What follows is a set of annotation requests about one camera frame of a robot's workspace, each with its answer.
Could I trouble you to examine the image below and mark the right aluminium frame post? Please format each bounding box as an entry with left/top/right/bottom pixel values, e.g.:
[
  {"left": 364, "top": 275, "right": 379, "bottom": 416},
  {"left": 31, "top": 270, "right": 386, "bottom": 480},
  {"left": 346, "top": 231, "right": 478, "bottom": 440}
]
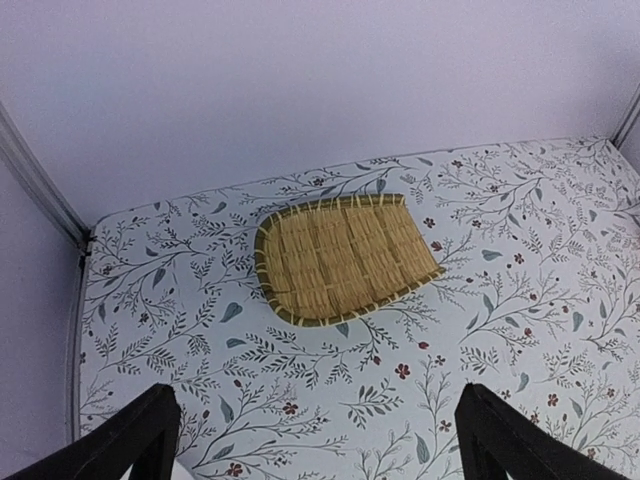
[{"left": 610, "top": 85, "right": 640, "bottom": 149}]

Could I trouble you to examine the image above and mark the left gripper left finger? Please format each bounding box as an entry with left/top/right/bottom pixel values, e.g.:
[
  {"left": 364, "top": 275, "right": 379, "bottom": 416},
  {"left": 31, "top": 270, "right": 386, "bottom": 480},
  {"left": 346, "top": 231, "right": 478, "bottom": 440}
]
[{"left": 9, "top": 383, "right": 181, "bottom": 480}]

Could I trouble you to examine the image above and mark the aluminium frame post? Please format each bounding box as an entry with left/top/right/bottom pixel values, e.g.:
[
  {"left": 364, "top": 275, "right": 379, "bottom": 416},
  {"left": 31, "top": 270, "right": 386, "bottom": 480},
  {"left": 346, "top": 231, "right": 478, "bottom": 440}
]
[
  {"left": 1, "top": 105, "right": 91, "bottom": 252},
  {"left": 610, "top": 85, "right": 640, "bottom": 149}
]

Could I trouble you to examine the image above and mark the woven bamboo tray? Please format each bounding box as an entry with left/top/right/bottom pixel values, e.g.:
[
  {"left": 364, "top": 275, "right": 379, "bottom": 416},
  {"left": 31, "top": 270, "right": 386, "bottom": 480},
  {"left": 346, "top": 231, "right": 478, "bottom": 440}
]
[{"left": 254, "top": 193, "right": 445, "bottom": 328}]

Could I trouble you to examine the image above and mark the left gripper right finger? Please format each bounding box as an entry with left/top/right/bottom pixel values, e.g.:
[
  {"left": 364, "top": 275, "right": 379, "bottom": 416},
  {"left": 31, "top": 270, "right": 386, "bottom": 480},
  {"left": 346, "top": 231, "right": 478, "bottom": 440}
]
[{"left": 455, "top": 383, "right": 623, "bottom": 480}]

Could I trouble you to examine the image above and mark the left aluminium frame post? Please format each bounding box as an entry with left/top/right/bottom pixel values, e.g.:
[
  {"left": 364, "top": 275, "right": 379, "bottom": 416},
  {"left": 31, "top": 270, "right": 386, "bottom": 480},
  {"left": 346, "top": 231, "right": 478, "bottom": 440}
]
[{"left": 1, "top": 105, "right": 91, "bottom": 252}]

